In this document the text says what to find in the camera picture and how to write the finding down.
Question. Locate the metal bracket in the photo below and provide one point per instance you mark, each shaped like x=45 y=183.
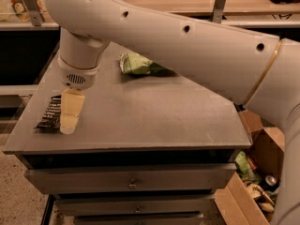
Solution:
x=34 y=12
x=217 y=13

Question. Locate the cardboard box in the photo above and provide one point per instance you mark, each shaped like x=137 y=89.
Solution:
x=251 y=194

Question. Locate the wooden shelf board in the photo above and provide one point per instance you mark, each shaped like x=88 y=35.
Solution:
x=205 y=7

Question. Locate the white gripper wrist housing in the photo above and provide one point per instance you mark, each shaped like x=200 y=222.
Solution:
x=79 y=78

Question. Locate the metal can in box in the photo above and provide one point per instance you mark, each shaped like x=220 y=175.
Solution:
x=270 y=180

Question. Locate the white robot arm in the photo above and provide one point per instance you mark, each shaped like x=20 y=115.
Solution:
x=257 y=71

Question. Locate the metal bracket right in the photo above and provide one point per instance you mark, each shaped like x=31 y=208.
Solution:
x=217 y=13

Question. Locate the drawer knob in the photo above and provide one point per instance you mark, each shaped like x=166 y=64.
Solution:
x=132 y=184
x=137 y=210

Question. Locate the green snack bag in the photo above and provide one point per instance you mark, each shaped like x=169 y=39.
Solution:
x=132 y=63

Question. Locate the metal bracket left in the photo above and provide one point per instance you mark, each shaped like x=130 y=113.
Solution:
x=34 y=12

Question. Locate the top drawer knob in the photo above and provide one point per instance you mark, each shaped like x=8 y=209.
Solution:
x=132 y=184

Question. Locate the green packet in box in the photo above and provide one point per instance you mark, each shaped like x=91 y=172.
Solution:
x=244 y=170

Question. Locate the orange snack package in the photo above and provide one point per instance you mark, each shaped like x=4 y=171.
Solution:
x=15 y=11

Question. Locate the black rxbar chocolate bar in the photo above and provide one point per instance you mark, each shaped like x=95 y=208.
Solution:
x=51 y=117

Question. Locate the grey drawer cabinet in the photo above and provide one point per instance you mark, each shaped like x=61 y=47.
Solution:
x=177 y=139

